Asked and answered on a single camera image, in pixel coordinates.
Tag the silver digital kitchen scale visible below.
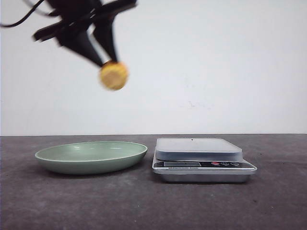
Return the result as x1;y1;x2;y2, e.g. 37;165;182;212
152;138;257;183

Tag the yellow corn cob piece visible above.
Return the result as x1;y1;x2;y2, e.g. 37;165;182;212
99;61;129;91

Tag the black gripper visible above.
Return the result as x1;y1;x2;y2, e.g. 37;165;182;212
33;0;137;67

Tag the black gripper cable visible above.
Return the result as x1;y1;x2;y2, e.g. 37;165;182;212
0;0;60;27

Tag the green shallow plate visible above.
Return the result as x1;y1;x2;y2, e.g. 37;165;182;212
35;141;148;175

